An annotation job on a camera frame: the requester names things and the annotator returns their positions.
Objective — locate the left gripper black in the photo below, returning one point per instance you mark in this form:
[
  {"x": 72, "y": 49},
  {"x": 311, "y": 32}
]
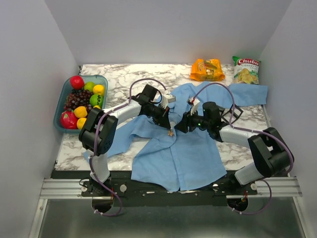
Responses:
[{"x": 163, "y": 119}]

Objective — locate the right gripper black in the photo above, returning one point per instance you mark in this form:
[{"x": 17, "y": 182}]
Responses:
[{"x": 186, "y": 121}]

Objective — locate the red orange leaf brooch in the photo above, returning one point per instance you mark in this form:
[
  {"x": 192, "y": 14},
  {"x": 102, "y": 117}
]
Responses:
[{"x": 171, "y": 133}]

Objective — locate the light blue button shirt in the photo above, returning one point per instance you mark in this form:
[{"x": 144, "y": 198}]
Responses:
[{"x": 184, "y": 161}]

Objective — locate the black brooch box red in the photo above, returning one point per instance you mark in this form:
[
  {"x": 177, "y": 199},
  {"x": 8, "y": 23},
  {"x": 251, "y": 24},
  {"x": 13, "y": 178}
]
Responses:
[{"x": 229, "y": 115}]

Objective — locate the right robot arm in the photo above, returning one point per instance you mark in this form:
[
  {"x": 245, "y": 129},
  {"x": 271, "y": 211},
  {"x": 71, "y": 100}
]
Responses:
[{"x": 268, "y": 149}]

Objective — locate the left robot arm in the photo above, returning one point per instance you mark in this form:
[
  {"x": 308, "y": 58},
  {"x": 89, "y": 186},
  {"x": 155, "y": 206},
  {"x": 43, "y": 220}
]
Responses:
[{"x": 98, "y": 132}]

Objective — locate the orange mango gummy bag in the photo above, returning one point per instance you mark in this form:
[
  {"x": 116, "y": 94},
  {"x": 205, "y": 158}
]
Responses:
[{"x": 207, "y": 70}]

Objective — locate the green toy lime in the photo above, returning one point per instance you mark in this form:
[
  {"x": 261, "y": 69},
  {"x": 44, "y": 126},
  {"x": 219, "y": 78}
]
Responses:
[
  {"x": 89, "y": 86},
  {"x": 96, "y": 100}
]

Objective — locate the orange toy fruit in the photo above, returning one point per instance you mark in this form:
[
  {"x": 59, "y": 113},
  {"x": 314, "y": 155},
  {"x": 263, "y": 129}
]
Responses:
[
  {"x": 99, "y": 89},
  {"x": 80, "y": 123}
]

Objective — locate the yellow toy lemon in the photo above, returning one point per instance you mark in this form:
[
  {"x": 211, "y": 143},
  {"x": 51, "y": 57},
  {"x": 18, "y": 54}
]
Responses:
[{"x": 80, "y": 112}]

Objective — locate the green cassava chips bag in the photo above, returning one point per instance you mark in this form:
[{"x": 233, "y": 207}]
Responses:
[{"x": 246, "y": 70}]

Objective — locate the dark toy grape bunch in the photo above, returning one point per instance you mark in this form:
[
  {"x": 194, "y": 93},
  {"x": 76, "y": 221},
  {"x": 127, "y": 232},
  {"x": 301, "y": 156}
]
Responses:
[{"x": 78, "y": 98}]

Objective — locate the red toy apple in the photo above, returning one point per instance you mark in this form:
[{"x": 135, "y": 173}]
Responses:
[{"x": 77, "y": 82}]

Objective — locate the pink toy dragon fruit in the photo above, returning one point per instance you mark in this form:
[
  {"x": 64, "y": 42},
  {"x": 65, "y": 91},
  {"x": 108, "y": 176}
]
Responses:
[{"x": 68, "y": 120}]

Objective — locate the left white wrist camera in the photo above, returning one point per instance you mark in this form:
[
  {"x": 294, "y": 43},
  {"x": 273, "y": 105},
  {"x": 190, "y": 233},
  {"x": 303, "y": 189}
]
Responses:
[{"x": 167, "y": 99}]

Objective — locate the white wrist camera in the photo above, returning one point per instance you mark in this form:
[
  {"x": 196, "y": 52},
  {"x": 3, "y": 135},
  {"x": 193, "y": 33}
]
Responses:
[
  {"x": 167, "y": 99},
  {"x": 193, "y": 102}
]

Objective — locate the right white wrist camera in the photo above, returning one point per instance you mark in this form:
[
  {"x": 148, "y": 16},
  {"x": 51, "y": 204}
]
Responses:
[{"x": 193, "y": 102}]

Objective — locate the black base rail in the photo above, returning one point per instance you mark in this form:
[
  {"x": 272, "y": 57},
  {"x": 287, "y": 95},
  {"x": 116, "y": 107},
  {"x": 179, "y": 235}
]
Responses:
[{"x": 123, "y": 190}]

